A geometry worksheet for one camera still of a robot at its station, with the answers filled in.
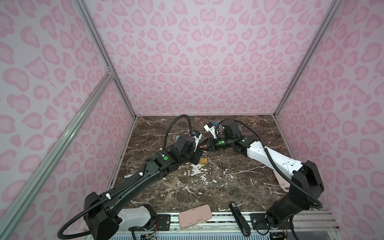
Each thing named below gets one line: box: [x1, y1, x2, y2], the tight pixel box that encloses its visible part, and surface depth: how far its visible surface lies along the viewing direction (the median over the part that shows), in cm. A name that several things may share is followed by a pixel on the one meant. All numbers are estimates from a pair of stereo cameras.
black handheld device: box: [228, 202, 251, 237], surface depth 73 cm
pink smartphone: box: [178, 204, 213, 229], surface depth 76 cm
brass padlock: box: [200, 154, 208, 165], surface depth 95 cm
